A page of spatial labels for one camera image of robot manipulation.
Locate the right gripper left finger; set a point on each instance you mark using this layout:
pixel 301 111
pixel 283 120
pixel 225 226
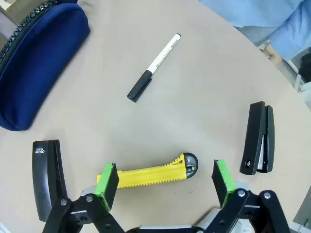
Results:
pixel 109 184

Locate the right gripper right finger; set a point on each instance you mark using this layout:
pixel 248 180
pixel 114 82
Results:
pixel 223 182

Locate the yellow pen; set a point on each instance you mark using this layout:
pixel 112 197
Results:
pixel 150 176

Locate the plain black stapler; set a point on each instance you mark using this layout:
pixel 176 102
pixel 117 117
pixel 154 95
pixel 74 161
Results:
pixel 253 136

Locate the black stapler with white print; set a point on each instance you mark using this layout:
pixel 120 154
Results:
pixel 45 174

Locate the black and white marker pen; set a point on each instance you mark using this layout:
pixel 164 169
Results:
pixel 160 57

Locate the navy blue pencil case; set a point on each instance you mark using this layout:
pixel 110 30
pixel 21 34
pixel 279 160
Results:
pixel 36 60

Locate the person's left forearm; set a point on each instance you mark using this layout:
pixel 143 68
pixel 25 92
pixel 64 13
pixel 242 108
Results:
pixel 294 36

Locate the person's left hand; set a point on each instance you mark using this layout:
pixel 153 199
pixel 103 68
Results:
pixel 272 54

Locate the person in blue shirt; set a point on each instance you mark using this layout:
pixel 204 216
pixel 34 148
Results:
pixel 243 12

